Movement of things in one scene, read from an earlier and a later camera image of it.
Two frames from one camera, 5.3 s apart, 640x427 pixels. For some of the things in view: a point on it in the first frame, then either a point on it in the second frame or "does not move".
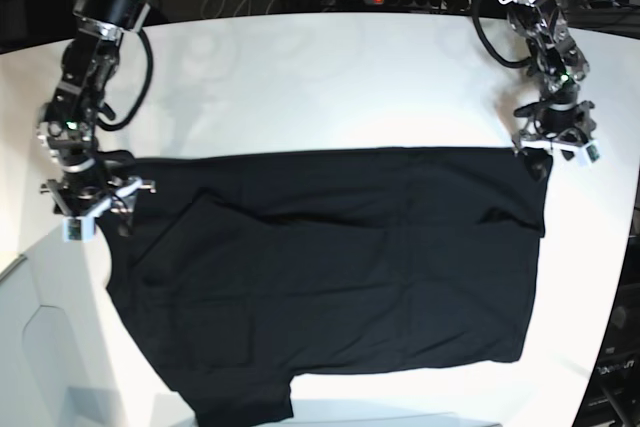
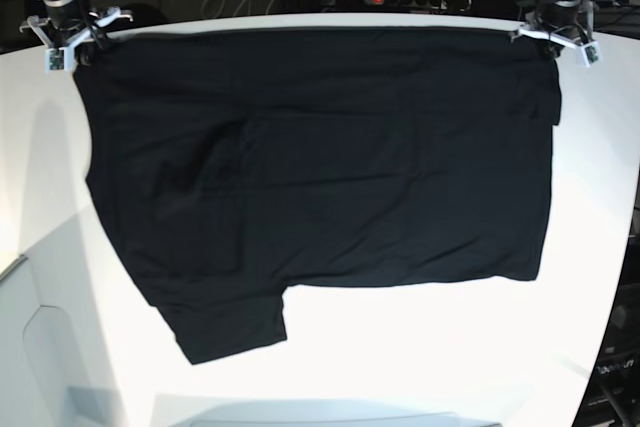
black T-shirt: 236,272 → 227,165
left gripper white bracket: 88,202 → 87,52
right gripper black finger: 538,162 → 552,50
